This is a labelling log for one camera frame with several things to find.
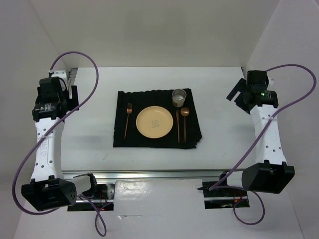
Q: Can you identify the copper spoon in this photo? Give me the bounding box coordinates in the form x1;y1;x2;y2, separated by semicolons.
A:
180;107;190;142

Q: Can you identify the paper cup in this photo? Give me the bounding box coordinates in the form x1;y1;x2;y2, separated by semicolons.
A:
172;89;187;108

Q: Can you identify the copper fork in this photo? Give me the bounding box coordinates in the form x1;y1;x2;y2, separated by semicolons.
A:
124;103;132;139

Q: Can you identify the copper knife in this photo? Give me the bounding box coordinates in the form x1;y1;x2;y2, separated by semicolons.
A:
175;110;180;143

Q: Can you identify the black cloth placemat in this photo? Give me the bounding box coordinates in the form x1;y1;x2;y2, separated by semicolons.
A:
113;88;202;149

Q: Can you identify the beige plate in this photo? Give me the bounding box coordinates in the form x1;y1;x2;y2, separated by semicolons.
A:
136;106;173;139

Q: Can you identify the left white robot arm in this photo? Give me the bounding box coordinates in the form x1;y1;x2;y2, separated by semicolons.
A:
21;77;99;212

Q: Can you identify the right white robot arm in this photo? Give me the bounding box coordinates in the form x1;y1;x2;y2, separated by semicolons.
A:
227;70;295;194

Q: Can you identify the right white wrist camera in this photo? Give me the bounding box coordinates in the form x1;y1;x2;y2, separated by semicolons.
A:
267;76;274;90

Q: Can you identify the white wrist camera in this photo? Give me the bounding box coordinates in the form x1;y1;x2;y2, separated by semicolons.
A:
267;76;274;90
49;70;68;82

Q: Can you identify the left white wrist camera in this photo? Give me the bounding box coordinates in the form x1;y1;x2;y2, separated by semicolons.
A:
49;70;68;82

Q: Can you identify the aluminium table frame rail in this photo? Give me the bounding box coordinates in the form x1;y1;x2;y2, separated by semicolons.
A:
39;67;275;181

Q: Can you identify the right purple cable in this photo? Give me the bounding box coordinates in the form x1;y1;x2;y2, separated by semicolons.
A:
208;64;317;225

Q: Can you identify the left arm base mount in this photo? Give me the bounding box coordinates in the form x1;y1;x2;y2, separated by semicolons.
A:
67;182;115;212

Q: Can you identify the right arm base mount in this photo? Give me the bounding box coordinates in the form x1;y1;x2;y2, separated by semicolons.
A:
197;181;250;209

